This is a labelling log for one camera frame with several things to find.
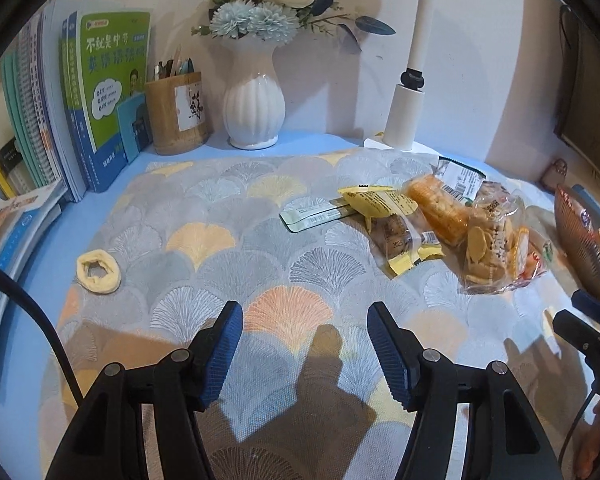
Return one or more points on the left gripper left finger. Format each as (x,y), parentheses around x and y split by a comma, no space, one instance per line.
(105,438)

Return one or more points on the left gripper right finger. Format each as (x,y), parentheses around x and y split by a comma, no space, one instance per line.
(505,439)

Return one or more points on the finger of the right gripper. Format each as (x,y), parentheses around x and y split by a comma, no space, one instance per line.
(586,304)
(579,334)

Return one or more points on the round biscuits clear bag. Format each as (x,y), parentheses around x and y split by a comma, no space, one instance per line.
(501,250)

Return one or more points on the orange bread snack pack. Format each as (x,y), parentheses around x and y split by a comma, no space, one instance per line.
(445,196)

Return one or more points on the yellow cake snack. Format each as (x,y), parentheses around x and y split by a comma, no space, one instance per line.
(395,224)

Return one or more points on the amber glass snack bowl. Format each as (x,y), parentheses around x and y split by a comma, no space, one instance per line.
(577,217)

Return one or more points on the small brown figurine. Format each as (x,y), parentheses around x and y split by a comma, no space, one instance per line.
(554,175)

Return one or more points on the yellow tape roll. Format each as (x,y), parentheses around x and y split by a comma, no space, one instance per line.
(98,272)

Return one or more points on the patterned fan-print table mat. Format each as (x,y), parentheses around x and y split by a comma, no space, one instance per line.
(305,397)

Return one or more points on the white desk lamp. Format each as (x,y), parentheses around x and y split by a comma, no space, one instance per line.
(409,96)

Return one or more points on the pale green flat snack packet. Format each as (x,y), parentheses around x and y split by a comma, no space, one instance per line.
(309,212)

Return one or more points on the small blue card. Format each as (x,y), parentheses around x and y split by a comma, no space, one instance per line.
(134,125)

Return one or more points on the wooden pen holder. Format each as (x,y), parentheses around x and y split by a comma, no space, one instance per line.
(177,113)

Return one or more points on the stack of books at left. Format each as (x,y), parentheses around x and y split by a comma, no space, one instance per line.
(28,206)

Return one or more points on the white ribbed ceramic vase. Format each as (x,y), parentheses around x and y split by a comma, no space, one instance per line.
(254,107)

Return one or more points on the green and blue textbook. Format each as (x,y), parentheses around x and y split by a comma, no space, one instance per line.
(104,63)

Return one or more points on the blue and cream flower bouquet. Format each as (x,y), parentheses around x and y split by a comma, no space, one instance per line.
(279,21)

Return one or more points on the dark picture frame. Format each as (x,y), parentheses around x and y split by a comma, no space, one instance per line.
(578,103)

